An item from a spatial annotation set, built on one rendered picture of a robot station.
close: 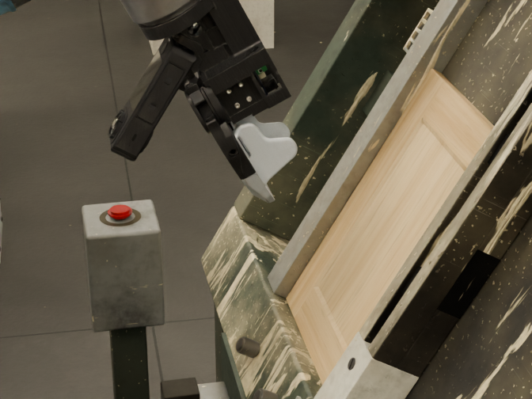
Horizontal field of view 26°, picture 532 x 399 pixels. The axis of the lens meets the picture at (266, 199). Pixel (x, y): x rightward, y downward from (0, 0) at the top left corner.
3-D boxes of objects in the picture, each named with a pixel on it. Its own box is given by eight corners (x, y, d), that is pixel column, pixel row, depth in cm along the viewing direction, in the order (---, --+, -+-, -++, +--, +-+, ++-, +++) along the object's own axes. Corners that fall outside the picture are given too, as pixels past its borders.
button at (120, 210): (107, 215, 190) (106, 204, 189) (131, 214, 191) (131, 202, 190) (109, 226, 187) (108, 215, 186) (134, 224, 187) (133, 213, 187)
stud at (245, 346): (250, 352, 169) (233, 345, 168) (259, 339, 168) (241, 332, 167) (253, 362, 167) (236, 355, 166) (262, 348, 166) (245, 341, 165)
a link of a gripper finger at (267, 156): (321, 190, 106) (276, 110, 102) (265, 221, 106) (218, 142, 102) (314, 176, 109) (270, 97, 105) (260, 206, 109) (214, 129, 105)
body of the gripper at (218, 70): (295, 104, 101) (231, -13, 95) (210, 151, 102) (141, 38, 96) (279, 74, 108) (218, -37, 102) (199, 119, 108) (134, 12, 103)
